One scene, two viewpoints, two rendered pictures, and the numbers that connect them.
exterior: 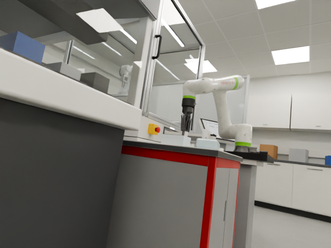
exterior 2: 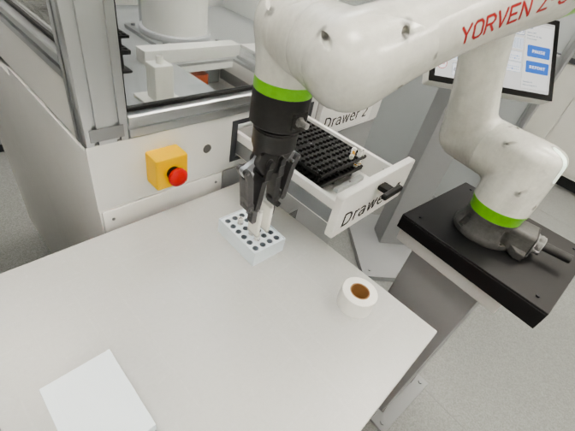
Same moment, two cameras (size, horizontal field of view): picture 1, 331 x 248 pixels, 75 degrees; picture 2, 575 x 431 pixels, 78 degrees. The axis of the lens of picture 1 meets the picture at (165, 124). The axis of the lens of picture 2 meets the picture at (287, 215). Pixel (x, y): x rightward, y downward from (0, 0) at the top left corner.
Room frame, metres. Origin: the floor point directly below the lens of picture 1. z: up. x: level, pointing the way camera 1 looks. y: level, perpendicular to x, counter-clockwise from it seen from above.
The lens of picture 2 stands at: (0.96, -0.25, 1.31)
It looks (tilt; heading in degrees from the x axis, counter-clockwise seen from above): 39 degrees down; 7
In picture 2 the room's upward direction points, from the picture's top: 14 degrees clockwise
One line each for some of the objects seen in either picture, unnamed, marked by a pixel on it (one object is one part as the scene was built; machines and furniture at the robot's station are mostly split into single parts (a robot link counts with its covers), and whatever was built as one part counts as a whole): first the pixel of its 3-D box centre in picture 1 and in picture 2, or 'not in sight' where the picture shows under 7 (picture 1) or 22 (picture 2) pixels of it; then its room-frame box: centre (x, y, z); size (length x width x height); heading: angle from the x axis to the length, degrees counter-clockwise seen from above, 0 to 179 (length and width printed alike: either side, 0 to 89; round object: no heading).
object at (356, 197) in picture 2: (209, 139); (372, 194); (1.65, -0.35, 0.87); 0.29 x 0.02 x 0.11; 151
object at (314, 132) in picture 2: not in sight; (308, 154); (1.75, -0.17, 0.87); 0.22 x 0.18 x 0.06; 61
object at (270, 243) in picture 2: not in sight; (251, 234); (1.50, -0.12, 0.78); 0.12 x 0.08 x 0.04; 59
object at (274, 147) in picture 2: (186, 113); (272, 148); (1.48, -0.14, 1.01); 0.08 x 0.07 x 0.09; 148
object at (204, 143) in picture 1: (208, 144); not in sight; (1.03, -0.22, 0.78); 0.15 x 0.10 x 0.04; 161
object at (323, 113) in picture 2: not in sight; (346, 110); (2.09, -0.23, 0.87); 0.29 x 0.02 x 0.11; 151
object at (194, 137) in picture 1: (183, 138); (305, 154); (1.76, -0.17, 0.86); 0.40 x 0.26 x 0.06; 61
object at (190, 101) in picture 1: (188, 103); (281, 109); (1.48, -0.14, 1.08); 0.12 x 0.09 x 0.06; 58
